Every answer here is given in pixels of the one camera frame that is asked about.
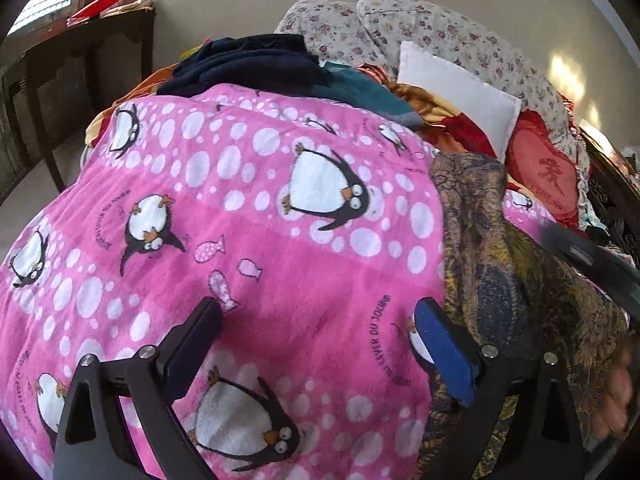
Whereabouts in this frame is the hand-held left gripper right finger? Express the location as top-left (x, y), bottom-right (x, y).
top-left (414, 297), bottom-right (588, 480)

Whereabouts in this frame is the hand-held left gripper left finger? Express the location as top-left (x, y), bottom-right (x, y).
top-left (52, 296), bottom-right (224, 480)

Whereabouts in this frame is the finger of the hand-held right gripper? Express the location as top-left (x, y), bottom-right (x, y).
top-left (542, 226), bottom-right (640, 323)

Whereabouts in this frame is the brown yellow patterned garment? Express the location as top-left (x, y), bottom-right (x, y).
top-left (417, 152), bottom-right (632, 480)

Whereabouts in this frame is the person's right hand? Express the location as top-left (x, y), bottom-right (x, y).
top-left (591, 339), bottom-right (637, 442)

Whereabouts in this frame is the red heart cushion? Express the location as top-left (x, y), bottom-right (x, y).
top-left (505, 110), bottom-right (593, 231)

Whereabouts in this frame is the pink penguin print blanket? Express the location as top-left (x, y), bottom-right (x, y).
top-left (0, 82), bottom-right (566, 480)

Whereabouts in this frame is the orange red patterned cloth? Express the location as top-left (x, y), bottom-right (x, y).
top-left (357, 62), bottom-right (501, 158)

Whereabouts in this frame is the white pillow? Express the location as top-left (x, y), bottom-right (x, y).
top-left (397, 40), bottom-right (523, 163)

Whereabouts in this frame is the teal garment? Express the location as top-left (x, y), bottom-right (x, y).
top-left (320, 61), bottom-right (423, 128)

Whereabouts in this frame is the floral quilt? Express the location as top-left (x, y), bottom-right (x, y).
top-left (274, 0), bottom-right (593, 181)

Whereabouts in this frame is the navy blue garment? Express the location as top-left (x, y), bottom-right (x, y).
top-left (157, 34), bottom-right (333, 98)

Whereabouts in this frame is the dark wooden table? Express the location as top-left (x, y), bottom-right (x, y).
top-left (0, 7), bottom-right (158, 193)

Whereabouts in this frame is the red box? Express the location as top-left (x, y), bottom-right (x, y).
top-left (66, 0), bottom-right (128, 27)

